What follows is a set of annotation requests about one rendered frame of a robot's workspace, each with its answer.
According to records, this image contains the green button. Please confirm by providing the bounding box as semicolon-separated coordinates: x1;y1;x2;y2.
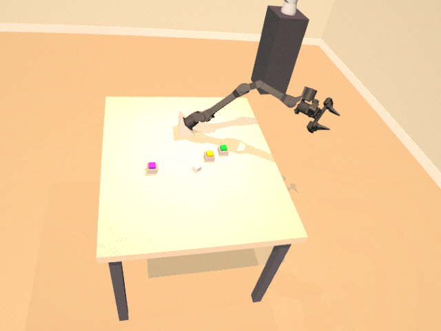
218;145;229;155

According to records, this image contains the yellow button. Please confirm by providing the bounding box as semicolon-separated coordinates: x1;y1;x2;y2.
204;151;215;161

